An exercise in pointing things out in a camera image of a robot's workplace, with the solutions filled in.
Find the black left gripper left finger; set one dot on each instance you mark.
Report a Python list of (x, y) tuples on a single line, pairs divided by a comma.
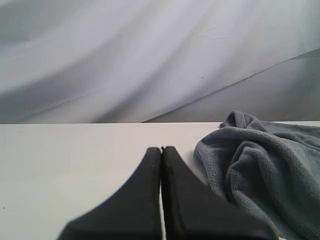
[(131, 213)]

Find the white backdrop sheet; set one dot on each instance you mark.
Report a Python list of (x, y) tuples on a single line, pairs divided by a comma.
[(108, 61)]

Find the grey fleece towel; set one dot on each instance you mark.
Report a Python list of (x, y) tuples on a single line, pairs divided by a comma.
[(270, 170)]

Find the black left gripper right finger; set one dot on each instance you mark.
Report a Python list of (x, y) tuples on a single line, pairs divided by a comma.
[(193, 212)]

